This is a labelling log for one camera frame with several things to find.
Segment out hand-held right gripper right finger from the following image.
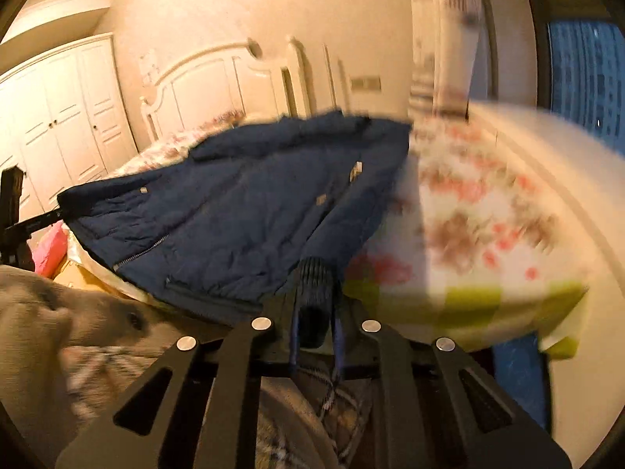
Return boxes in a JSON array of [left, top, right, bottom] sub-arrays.
[[333, 292, 573, 469]]

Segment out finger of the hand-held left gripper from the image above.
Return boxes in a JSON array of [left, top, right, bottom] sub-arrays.
[[7, 209, 66, 238], [0, 167, 24, 229]]

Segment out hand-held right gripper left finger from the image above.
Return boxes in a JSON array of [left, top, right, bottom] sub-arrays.
[[55, 297, 306, 469]]

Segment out navy quilted zip jacket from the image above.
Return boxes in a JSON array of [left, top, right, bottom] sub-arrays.
[[57, 110, 414, 349]]

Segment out pink box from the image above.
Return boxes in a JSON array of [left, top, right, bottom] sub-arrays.
[[30, 220, 70, 280]]

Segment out person's plaid pants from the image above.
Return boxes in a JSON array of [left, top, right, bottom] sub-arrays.
[[63, 347, 374, 469]]

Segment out white panelled wardrobe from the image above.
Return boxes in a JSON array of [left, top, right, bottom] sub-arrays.
[[0, 32, 141, 217]]

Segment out blue cloth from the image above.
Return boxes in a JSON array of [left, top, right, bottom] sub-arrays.
[[492, 336, 551, 431]]

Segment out bed with floral sheet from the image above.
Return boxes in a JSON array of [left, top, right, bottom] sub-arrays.
[[66, 107, 593, 358]]

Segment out white wooden headboard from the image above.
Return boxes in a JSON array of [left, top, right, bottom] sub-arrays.
[[139, 36, 314, 143]]

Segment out white pole lamp stand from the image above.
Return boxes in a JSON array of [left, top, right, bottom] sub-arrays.
[[323, 45, 339, 109]]

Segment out white window platform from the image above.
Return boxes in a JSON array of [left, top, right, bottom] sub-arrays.
[[469, 100, 625, 469]]

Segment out printed cream curtain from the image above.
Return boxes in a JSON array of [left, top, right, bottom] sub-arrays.
[[407, 0, 490, 119]]

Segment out dark framed window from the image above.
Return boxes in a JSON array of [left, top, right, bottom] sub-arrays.
[[532, 0, 625, 158]]

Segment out paper sheet on wall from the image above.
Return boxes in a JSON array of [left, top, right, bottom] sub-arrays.
[[139, 49, 160, 82]]

